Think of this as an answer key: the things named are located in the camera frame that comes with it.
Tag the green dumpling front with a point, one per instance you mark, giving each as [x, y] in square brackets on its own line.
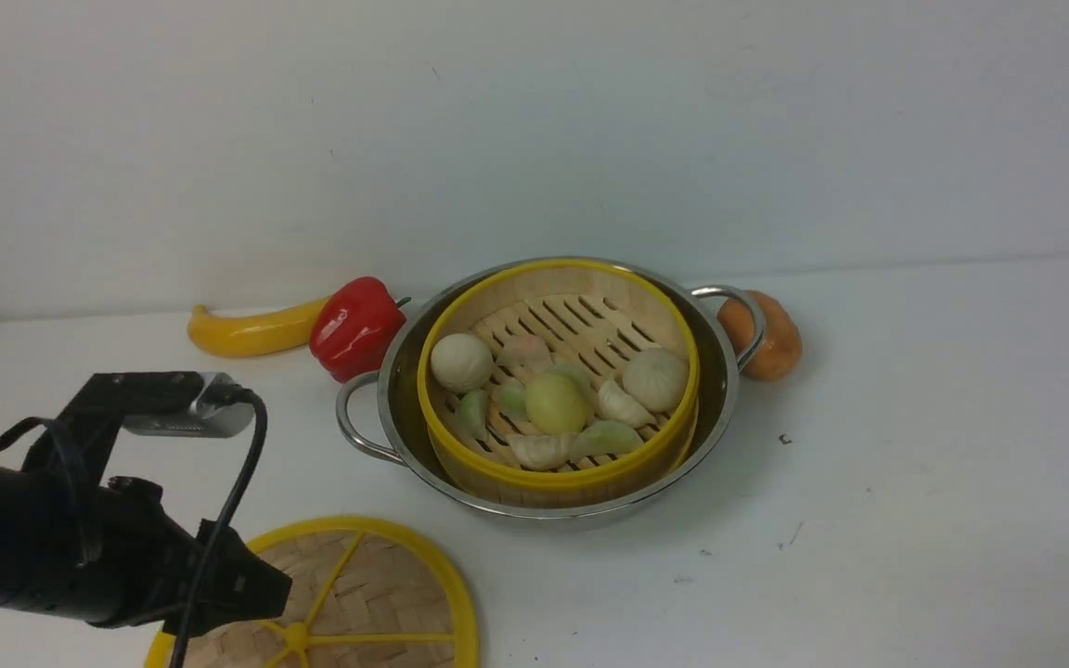
[604, 438]

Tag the yellow bamboo steamer lid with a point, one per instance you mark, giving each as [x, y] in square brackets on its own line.
[365, 593]

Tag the white bun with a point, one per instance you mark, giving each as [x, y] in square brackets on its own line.
[461, 363]
[657, 378]

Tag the red bell pepper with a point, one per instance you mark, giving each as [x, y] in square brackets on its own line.
[355, 328]

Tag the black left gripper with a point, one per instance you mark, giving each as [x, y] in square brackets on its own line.
[151, 570]

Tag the green dumpling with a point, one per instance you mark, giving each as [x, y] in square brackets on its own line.
[510, 400]
[604, 438]
[473, 414]

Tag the yellow rimmed bamboo steamer basket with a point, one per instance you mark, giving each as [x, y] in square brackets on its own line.
[594, 317]

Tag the green dumpling left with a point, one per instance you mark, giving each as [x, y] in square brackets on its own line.
[473, 414]

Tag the white dumpling right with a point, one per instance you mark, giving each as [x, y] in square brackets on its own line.
[615, 404]

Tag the white dumpling front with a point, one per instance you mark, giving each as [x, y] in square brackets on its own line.
[542, 452]

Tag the yellow green bun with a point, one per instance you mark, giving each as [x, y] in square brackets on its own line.
[556, 404]

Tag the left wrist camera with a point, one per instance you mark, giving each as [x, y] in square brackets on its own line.
[159, 404]

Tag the white dumpling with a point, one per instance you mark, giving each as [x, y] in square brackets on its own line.
[542, 452]
[615, 404]

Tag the pink dumpling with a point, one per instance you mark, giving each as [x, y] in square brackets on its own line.
[525, 351]

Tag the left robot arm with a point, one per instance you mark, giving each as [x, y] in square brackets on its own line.
[39, 569]

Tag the green dumpling centre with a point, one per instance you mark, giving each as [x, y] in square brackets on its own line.
[510, 400]

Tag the stainless steel pot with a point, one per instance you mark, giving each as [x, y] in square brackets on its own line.
[377, 414]

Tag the white bun right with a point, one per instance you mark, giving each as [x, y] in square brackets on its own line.
[657, 378]

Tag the yellow banana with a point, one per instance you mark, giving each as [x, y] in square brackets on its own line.
[253, 335]

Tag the white bun left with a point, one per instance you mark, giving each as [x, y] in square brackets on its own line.
[461, 363]

